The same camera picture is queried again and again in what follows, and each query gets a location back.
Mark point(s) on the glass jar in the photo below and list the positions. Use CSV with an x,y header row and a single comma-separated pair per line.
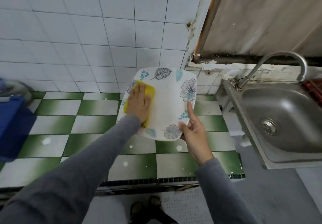
x,y
15,90

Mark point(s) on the stainless steel sink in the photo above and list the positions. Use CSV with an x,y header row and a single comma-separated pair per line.
x,y
281,120

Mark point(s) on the person's right forearm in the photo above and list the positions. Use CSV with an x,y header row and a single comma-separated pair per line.
x,y
226,193

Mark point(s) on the person's right hand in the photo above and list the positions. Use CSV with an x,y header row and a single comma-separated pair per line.
x,y
197,138

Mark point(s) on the person's left hand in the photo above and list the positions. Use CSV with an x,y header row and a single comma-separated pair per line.
x,y
138,105

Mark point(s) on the person's black shoe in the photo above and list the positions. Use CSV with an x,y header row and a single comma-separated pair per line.
x,y
137,212
158,210

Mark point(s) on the metal faucet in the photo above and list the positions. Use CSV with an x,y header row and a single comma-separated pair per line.
x,y
251,73

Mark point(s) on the blue plastic box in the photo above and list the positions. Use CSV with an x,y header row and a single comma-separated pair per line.
x,y
15,128

